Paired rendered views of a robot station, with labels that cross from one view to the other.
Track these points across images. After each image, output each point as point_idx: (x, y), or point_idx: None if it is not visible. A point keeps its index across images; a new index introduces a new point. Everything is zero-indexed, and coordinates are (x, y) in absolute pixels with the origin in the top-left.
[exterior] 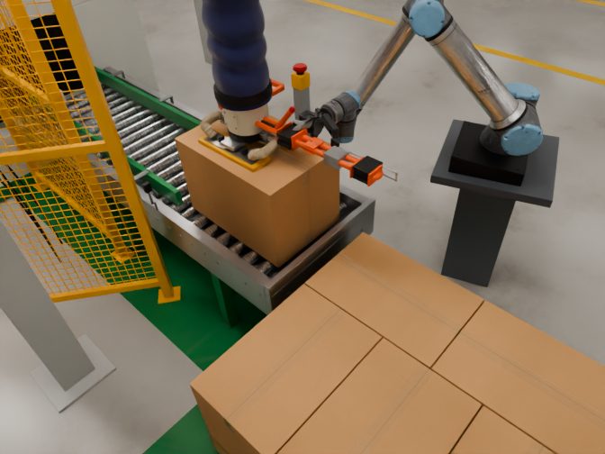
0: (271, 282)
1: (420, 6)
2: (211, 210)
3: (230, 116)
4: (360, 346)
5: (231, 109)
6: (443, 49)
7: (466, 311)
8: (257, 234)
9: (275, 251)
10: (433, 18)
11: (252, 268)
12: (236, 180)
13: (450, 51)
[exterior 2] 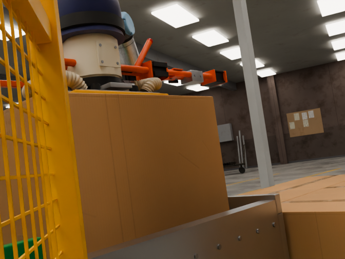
0: (269, 194)
1: (125, 13)
2: (119, 220)
3: (110, 48)
4: (320, 195)
5: (119, 32)
6: (134, 48)
7: (264, 191)
8: (203, 182)
9: (226, 187)
10: (131, 22)
11: (245, 205)
12: (172, 104)
13: (136, 50)
